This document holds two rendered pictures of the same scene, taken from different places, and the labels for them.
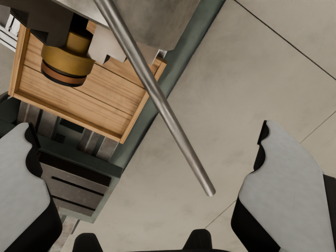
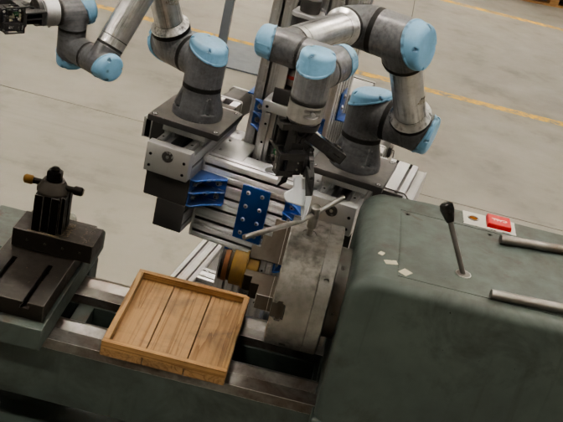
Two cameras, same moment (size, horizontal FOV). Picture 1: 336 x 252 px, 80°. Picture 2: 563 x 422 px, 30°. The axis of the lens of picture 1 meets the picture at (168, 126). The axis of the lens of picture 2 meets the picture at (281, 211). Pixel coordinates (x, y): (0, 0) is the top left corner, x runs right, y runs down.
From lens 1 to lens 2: 222 cm
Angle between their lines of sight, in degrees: 81
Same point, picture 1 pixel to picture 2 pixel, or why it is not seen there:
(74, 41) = (254, 262)
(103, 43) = (259, 275)
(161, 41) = (285, 272)
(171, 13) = (300, 272)
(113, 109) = (147, 340)
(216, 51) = not seen: outside the picture
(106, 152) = (64, 337)
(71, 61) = (242, 258)
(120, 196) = not seen: outside the picture
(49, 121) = (103, 296)
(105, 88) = (172, 335)
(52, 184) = (35, 264)
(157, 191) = not seen: outside the picture
